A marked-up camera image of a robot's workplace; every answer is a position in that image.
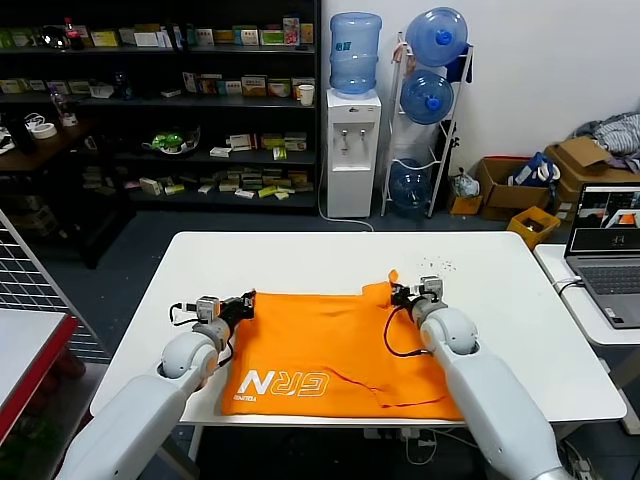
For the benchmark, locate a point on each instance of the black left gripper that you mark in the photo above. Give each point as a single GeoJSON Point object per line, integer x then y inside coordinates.
{"type": "Point", "coordinates": [236, 309]}

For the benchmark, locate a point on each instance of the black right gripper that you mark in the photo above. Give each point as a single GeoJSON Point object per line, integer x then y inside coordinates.
{"type": "Point", "coordinates": [407, 296]}

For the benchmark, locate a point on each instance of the orange t-shirt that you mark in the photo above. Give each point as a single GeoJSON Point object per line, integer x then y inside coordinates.
{"type": "Point", "coordinates": [320, 350]}

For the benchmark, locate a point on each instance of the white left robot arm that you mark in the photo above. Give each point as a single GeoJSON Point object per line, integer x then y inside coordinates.
{"type": "Point", "coordinates": [140, 410]}

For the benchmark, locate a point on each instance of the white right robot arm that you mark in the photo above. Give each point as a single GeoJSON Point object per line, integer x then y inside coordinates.
{"type": "Point", "coordinates": [490, 390]}

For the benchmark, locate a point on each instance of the pile of grey clothes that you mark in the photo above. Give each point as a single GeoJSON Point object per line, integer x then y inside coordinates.
{"type": "Point", "coordinates": [617, 130]}

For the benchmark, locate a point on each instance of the blue water jug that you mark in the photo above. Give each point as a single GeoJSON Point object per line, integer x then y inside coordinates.
{"type": "Point", "coordinates": [410, 190]}
{"type": "Point", "coordinates": [432, 35]}
{"type": "Point", "coordinates": [425, 97]}

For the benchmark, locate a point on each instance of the small yellow cardboard box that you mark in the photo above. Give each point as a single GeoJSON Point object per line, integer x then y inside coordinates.
{"type": "Point", "coordinates": [465, 204]}

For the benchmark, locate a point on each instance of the white water dispenser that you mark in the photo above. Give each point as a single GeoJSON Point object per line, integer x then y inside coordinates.
{"type": "Point", "coordinates": [352, 188]}

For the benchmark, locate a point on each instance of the white plastic bag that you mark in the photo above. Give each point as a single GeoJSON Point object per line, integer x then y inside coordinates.
{"type": "Point", "coordinates": [466, 184]}

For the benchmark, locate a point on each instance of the closed brown cardboard box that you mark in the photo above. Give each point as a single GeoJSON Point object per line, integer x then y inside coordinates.
{"type": "Point", "coordinates": [505, 195]}

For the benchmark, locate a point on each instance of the yellow plastic bin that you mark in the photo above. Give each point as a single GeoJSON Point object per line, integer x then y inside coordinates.
{"type": "Point", "coordinates": [532, 226]}

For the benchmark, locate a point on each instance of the small flat white box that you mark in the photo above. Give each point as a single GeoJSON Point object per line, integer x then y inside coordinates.
{"type": "Point", "coordinates": [221, 151]}

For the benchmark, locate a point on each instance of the white and red medicine box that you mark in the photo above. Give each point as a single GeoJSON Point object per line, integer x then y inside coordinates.
{"type": "Point", "coordinates": [243, 142]}

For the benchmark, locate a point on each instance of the white side table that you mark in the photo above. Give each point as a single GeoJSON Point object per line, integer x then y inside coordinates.
{"type": "Point", "coordinates": [575, 320]}

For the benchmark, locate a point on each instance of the blue and white bag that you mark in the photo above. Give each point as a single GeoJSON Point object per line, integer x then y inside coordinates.
{"type": "Point", "coordinates": [532, 170]}

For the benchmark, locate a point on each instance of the black shelving unit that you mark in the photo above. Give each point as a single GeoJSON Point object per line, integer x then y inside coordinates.
{"type": "Point", "coordinates": [200, 101]}

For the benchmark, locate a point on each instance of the grey laptop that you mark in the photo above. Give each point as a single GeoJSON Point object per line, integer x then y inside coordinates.
{"type": "Point", "coordinates": [607, 277]}

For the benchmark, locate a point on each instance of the white paper cup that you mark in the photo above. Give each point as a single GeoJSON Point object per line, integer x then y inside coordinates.
{"type": "Point", "coordinates": [306, 95]}

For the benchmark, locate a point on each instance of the red-edged white table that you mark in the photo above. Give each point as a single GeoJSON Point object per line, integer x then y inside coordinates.
{"type": "Point", "coordinates": [25, 345]}

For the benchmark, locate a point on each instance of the open brown cardboard box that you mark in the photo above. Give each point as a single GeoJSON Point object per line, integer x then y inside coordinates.
{"type": "Point", "coordinates": [585, 158]}

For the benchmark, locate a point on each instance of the upright blue water bottle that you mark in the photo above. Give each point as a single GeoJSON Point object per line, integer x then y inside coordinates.
{"type": "Point", "coordinates": [355, 52]}

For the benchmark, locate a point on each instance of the dark brown desk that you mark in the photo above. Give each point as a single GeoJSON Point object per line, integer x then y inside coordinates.
{"type": "Point", "coordinates": [45, 148]}

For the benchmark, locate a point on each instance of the white tape roll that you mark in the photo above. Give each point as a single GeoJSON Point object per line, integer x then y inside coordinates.
{"type": "Point", "coordinates": [44, 130]}

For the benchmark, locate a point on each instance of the clear plastic bottle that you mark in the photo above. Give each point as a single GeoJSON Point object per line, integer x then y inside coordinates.
{"type": "Point", "coordinates": [62, 108]}

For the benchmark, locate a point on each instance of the pink and green tall box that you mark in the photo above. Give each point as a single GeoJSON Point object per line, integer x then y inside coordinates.
{"type": "Point", "coordinates": [291, 32]}

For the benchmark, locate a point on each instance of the black thermos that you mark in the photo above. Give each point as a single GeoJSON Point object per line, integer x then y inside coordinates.
{"type": "Point", "coordinates": [24, 135]}

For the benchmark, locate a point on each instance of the white carton box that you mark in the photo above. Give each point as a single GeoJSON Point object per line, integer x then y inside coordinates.
{"type": "Point", "coordinates": [147, 39]}

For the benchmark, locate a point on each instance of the cola bottle red cap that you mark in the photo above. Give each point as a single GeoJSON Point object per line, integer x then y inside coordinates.
{"type": "Point", "coordinates": [74, 35]}

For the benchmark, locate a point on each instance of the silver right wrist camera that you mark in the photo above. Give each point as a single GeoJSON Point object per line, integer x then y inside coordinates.
{"type": "Point", "coordinates": [431, 289]}

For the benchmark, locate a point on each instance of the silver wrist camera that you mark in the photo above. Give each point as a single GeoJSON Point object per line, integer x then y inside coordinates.
{"type": "Point", "coordinates": [431, 289]}
{"type": "Point", "coordinates": [207, 310]}

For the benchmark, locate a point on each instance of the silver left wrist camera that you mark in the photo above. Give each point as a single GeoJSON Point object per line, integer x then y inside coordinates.
{"type": "Point", "coordinates": [207, 310]}

